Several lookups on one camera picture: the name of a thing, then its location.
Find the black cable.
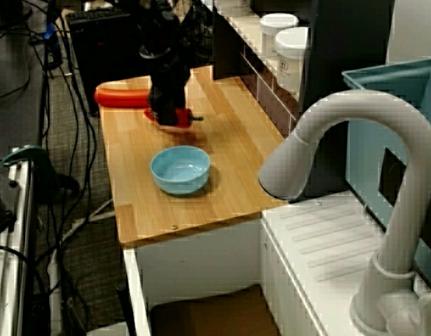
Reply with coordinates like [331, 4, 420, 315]
[57, 0, 98, 225]

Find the grey toy faucet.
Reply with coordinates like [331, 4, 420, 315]
[257, 90, 431, 333]

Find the red chili pepper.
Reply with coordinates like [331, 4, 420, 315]
[142, 107, 205, 130]

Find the white floor cable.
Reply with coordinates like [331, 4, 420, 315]
[63, 199, 115, 239]

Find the black device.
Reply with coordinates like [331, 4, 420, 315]
[0, 176, 17, 239]

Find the aluminium frame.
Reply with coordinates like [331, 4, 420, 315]
[0, 150, 38, 336]

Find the white toy kitchen sink unit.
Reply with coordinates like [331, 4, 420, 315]
[122, 194, 431, 336]

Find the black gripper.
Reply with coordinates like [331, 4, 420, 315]
[139, 44, 191, 127]

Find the black computer case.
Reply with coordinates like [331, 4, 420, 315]
[68, 9, 146, 116]

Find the green clamp handle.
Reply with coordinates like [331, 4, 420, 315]
[1, 145, 80, 200]

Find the black sink cabinet handle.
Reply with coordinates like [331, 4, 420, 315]
[116, 283, 136, 336]

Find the white lidded jar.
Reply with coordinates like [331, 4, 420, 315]
[274, 27, 311, 94]
[260, 13, 300, 57]

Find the dark kitchen upright post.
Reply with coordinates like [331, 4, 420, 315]
[211, 0, 245, 81]
[299, 0, 395, 200]

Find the orange toy sausage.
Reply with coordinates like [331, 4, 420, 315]
[93, 87, 152, 109]

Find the light blue bowl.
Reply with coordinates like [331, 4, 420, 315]
[150, 145, 211, 196]

